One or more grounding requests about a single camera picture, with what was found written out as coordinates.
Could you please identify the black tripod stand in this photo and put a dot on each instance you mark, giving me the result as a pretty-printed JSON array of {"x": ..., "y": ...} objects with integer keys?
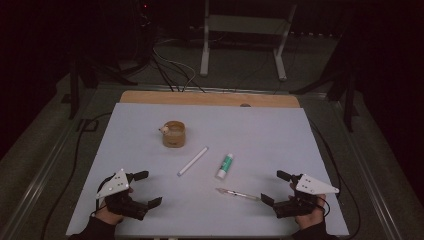
[
  {"x": 348, "y": 106},
  {"x": 74, "y": 90}
]

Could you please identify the person's right hand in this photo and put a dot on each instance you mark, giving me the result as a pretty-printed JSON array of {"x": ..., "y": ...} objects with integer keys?
[{"x": 310, "y": 220}]

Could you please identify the white table mat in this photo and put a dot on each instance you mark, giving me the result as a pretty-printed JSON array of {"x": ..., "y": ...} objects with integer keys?
[{"x": 133, "y": 150}]

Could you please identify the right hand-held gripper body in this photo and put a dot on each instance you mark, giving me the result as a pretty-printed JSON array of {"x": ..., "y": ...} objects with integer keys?
[{"x": 315, "y": 187}]

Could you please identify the person's left hand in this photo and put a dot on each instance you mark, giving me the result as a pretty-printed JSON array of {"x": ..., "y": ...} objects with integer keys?
[{"x": 108, "y": 218}]

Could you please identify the black floor bracket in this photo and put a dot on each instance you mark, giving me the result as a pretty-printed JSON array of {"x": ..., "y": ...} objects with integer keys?
[{"x": 88, "y": 125}]

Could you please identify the transparent pen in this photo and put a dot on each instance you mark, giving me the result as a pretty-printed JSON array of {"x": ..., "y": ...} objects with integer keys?
[{"x": 236, "y": 193}]

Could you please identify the grey metal rail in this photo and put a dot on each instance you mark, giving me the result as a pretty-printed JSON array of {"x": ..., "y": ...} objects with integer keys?
[
  {"x": 370, "y": 173},
  {"x": 226, "y": 89},
  {"x": 43, "y": 173}
]

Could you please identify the white metal stand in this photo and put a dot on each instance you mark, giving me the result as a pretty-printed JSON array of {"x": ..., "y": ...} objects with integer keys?
[{"x": 205, "y": 50}]

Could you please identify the wooden pen holder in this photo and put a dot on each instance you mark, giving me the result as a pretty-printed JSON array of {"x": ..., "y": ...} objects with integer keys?
[{"x": 173, "y": 138}]

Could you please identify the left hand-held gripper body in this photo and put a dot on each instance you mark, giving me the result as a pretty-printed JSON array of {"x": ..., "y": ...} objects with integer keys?
[{"x": 115, "y": 185}]

